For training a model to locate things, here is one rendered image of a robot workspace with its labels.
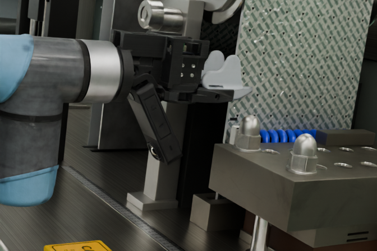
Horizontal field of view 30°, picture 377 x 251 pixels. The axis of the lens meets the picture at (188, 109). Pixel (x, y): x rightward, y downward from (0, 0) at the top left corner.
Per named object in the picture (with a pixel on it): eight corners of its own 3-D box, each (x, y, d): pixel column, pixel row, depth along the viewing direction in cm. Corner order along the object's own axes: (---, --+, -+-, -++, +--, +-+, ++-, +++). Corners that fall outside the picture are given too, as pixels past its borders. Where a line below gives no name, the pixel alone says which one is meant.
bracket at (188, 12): (123, 200, 104) (147, -7, 99) (161, 198, 108) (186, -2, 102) (139, 212, 100) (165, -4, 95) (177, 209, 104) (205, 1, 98)
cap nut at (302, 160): (279, 166, 83) (285, 129, 82) (302, 166, 85) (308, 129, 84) (299, 176, 80) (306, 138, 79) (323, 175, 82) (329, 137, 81)
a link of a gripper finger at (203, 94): (240, 92, 90) (182, 89, 85) (239, 103, 90) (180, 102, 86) (220, 84, 94) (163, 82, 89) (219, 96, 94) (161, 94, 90)
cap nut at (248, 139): (226, 145, 90) (231, 111, 89) (249, 145, 92) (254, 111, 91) (243, 153, 87) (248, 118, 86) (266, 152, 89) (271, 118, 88)
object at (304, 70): (222, 142, 97) (241, 7, 93) (346, 140, 109) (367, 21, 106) (224, 143, 96) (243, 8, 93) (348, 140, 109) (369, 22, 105)
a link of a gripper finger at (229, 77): (269, 58, 93) (210, 54, 88) (262, 102, 94) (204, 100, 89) (255, 54, 96) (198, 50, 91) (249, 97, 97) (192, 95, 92)
